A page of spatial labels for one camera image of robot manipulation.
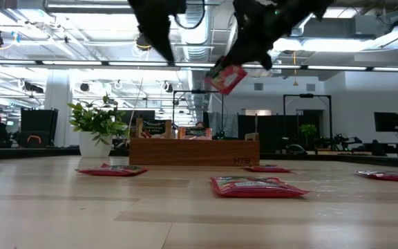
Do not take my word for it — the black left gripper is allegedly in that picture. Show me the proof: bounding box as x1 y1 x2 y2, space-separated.
128 0 176 65

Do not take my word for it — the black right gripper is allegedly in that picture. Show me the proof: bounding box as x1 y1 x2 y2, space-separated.
219 0 334 71

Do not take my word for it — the red tea bag packet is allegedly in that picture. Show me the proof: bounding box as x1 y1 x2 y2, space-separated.
204 57 248 96
244 165 292 174
210 175 310 199
355 169 398 183
75 163 149 177

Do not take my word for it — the orange tea bag packet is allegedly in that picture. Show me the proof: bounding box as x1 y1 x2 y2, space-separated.
177 126 214 140

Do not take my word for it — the wooden three-compartment organiser box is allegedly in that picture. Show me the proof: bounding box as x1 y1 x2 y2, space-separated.
129 133 260 167

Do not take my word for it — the black desk monitor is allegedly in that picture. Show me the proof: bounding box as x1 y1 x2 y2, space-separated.
121 109 156 139

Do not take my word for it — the background potted plant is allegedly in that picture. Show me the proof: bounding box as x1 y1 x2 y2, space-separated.
298 123 318 140

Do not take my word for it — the green potted plant white pot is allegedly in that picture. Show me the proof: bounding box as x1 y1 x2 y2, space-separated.
66 93 130 159

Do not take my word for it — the black background desk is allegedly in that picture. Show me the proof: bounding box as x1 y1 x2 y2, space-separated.
363 140 398 158

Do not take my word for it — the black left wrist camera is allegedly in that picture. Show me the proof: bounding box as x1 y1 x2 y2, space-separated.
169 0 188 17

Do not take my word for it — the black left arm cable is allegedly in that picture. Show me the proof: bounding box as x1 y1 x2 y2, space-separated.
173 0 207 30

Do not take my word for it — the yellow hanging cord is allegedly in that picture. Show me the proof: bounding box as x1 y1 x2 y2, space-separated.
291 50 299 87

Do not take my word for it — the black station frame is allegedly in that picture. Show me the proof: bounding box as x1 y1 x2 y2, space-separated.
172 90 225 139
283 93 333 153

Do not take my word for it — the black case orange handle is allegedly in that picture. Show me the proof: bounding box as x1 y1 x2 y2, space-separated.
20 108 59 149

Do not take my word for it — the black wall monitor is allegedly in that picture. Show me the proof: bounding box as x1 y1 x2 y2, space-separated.
374 111 398 133

